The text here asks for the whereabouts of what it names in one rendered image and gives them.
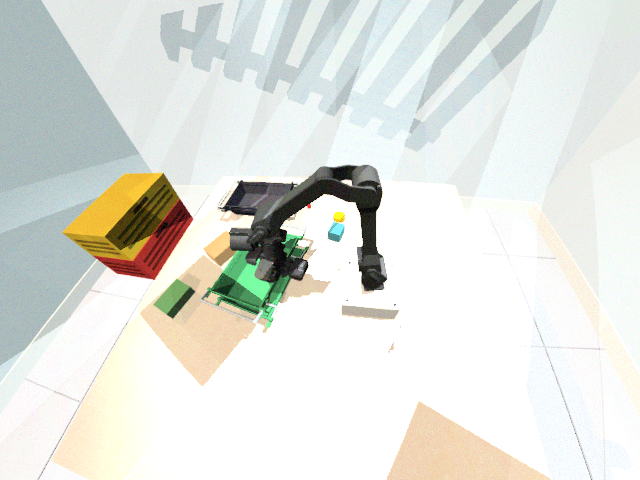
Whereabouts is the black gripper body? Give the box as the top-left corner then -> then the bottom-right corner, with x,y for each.
245,243 -> 309,281

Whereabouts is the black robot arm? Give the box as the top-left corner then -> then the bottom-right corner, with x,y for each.
229,164 -> 388,291

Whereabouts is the light blue cube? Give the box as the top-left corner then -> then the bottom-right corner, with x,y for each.
328,222 -> 345,242

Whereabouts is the tan cardboard box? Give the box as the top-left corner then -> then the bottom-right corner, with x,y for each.
203,230 -> 237,267

